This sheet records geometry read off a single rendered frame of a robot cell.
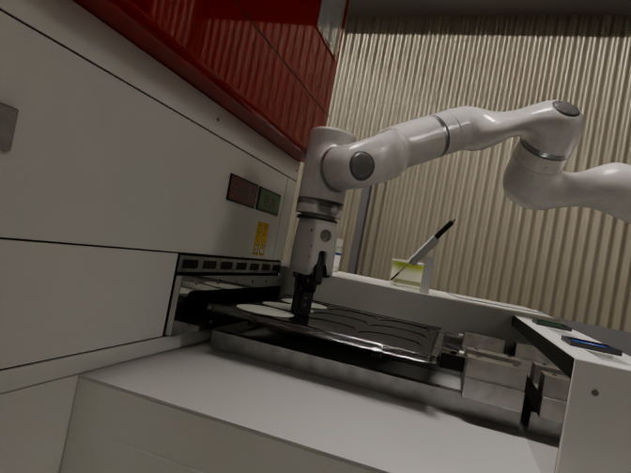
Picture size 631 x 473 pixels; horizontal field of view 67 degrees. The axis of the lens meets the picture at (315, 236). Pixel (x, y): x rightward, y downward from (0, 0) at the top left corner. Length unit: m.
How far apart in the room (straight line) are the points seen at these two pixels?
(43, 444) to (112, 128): 0.37
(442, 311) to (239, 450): 0.65
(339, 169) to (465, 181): 2.05
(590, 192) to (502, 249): 1.71
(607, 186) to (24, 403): 0.98
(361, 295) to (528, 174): 0.43
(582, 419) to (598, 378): 0.04
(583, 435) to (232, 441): 0.36
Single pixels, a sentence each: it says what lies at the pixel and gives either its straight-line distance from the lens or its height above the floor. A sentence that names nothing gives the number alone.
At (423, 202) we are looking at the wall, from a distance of 2.80.
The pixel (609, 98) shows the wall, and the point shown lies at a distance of 2.95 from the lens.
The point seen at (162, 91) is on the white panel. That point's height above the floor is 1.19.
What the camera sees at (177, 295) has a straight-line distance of 0.76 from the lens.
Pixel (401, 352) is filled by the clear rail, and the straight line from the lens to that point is 0.71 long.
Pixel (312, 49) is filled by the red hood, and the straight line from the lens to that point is 1.05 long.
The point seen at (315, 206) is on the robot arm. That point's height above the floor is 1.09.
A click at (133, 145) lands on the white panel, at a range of 0.65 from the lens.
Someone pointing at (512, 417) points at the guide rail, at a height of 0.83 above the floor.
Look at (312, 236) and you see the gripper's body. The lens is 0.82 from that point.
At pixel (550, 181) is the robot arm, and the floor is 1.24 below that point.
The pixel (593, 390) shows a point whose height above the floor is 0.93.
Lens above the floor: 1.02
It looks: 2 degrees up
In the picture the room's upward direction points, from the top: 11 degrees clockwise
